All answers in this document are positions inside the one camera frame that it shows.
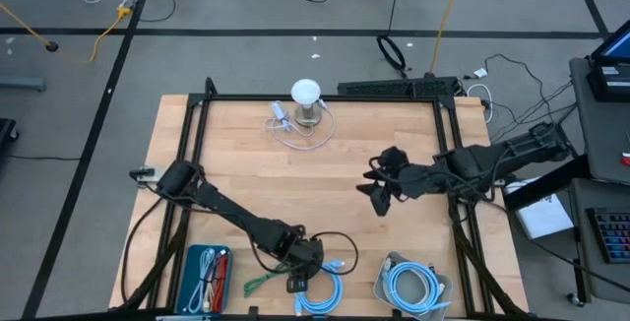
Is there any orange floor cable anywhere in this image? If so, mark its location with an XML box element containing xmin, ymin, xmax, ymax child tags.
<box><xmin>429</xmin><ymin>0</ymin><xmax>468</xmax><ymax>76</ymax></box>

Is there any black chair base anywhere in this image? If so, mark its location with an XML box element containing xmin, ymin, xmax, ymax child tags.
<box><xmin>0</xmin><ymin>117</ymin><xmax>21</xmax><ymax>164</ymax></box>

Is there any beige short cable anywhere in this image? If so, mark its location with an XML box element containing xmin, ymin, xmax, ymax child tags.
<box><xmin>201</xmin><ymin>249</ymin><xmax>228</xmax><ymax>312</ymax></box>

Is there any red cable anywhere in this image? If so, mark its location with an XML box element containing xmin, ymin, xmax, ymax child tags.
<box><xmin>212</xmin><ymin>254</ymin><xmax>230</xmax><ymax>312</ymax></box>

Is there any white dome on metal stand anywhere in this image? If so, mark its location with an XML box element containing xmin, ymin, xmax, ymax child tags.
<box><xmin>289</xmin><ymin>78</ymin><xmax>324</xmax><ymax>128</ymax></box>

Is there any black laptop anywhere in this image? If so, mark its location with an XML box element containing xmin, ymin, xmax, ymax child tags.
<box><xmin>587</xmin><ymin>32</ymin><xmax>630</xmax><ymax>103</ymax></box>

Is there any white cable beside frame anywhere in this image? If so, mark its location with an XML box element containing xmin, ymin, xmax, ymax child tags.
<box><xmin>466</xmin><ymin>83</ymin><xmax>494</xmax><ymax>124</ymax></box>

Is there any black left wrist camera cable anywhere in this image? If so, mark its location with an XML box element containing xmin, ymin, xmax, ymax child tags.
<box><xmin>248</xmin><ymin>230</ymin><xmax>360</xmax><ymax>277</ymax></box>

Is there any grey floor bar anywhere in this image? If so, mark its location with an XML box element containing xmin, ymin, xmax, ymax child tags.
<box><xmin>0</xmin><ymin>76</ymin><xmax>48</xmax><ymax>92</ymax></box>

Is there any grey plastic tray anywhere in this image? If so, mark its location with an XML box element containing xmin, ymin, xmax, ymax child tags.
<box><xmin>372</xmin><ymin>250</ymin><xmax>454</xmax><ymax>321</ymax></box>

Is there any green cable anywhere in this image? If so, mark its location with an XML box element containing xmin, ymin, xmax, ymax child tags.
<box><xmin>243</xmin><ymin>261</ymin><xmax>291</xmax><ymax>298</ymax></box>

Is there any black cable bundle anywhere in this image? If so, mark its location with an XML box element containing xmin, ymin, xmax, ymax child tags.
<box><xmin>484</xmin><ymin>53</ymin><xmax>581</xmax><ymax>159</ymax></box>

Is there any white paper box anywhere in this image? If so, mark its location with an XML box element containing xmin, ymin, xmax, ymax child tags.
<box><xmin>504</xmin><ymin>176</ymin><xmax>575</xmax><ymax>241</ymax></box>

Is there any yellow extension cable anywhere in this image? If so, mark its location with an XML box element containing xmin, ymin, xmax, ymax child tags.
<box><xmin>0</xmin><ymin>1</ymin><xmax>134</xmax><ymax>64</ymax></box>

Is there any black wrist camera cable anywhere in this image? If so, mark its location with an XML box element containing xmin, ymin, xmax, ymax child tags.
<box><xmin>248</xmin><ymin>230</ymin><xmax>360</xmax><ymax>277</ymax></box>
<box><xmin>366</xmin><ymin>156</ymin><xmax>410</xmax><ymax>199</ymax></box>

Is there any black coiled floor cable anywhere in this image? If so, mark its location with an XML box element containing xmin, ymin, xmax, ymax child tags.
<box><xmin>376</xmin><ymin>0</ymin><xmax>409</xmax><ymax>79</ymax></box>

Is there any white adapter cable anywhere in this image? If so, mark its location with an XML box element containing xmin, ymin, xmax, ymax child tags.
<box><xmin>265</xmin><ymin>98</ymin><xmax>339</xmax><ymax>152</ymax></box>

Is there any teal plastic tray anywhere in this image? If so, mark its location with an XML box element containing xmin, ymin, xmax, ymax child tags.
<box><xmin>176</xmin><ymin>243</ymin><xmax>234</xmax><ymax>316</ymax></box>

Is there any black aluminium frame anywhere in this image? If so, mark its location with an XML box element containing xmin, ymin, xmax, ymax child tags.
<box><xmin>110</xmin><ymin>76</ymin><xmax>531</xmax><ymax>321</ymax></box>

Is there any black backlit keyboard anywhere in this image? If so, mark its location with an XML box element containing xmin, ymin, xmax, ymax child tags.
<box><xmin>585</xmin><ymin>206</ymin><xmax>630</xmax><ymax>265</ymax></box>

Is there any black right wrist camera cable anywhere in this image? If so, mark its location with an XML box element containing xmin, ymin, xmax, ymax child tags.
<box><xmin>366</xmin><ymin>156</ymin><xmax>410</xmax><ymax>199</ymax></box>

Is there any grey cart top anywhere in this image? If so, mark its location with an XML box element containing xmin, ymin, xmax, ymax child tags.
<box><xmin>569</xmin><ymin>57</ymin><xmax>630</xmax><ymax>184</ymax></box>

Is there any black diagonal bar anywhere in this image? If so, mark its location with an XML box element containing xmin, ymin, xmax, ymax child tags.
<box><xmin>501</xmin><ymin>155</ymin><xmax>592</xmax><ymax>213</ymax></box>

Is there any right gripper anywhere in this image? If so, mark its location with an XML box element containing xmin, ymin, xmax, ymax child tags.
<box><xmin>354</xmin><ymin>146</ymin><xmax>437</xmax><ymax>203</ymax></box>

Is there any grey keyboard desk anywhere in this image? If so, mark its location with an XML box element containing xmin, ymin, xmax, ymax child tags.
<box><xmin>569</xmin><ymin>177</ymin><xmax>630</xmax><ymax>306</ymax></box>

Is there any large light blue cable coil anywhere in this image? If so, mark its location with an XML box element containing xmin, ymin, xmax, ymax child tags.
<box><xmin>293</xmin><ymin>259</ymin><xmax>347</xmax><ymax>315</ymax></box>

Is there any small light blue cable coil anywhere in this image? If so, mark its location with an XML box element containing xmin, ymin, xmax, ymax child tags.
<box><xmin>382</xmin><ymin>256</ymin><xmax>452</xmax><ymax>315</ymax></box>

